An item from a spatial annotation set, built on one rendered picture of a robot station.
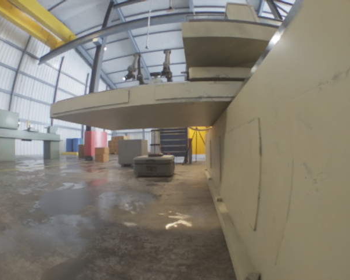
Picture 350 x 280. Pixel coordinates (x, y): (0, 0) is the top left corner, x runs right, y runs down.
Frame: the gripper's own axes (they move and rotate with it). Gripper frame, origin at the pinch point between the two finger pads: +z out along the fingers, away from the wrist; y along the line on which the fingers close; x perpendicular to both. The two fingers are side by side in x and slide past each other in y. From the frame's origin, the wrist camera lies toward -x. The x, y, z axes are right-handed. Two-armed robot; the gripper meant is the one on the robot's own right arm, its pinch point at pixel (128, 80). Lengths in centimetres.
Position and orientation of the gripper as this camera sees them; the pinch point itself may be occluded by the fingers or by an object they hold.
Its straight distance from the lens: 199.0
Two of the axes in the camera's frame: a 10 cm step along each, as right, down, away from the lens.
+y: 10.0, -0.2, -0.6
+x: 0.7, 5.4, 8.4
